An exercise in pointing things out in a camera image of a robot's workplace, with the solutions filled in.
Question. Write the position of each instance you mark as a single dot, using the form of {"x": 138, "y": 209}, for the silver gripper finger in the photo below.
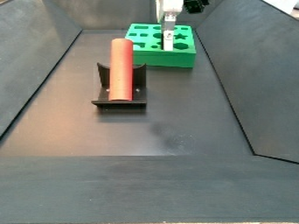
{"x": 169, "y": 24}

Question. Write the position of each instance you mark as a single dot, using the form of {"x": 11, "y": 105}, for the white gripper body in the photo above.
{"x": 169, "y": 9}

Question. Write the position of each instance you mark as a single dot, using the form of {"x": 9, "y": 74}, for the red oval cylinder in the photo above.
{"x": 121, "y": 70}

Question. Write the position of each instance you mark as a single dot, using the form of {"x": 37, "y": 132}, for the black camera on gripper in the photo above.
{"x": 196, "y": 6}

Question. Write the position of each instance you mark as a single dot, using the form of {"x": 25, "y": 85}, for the black cradle fixture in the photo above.
{"x": 140, "y": 90}

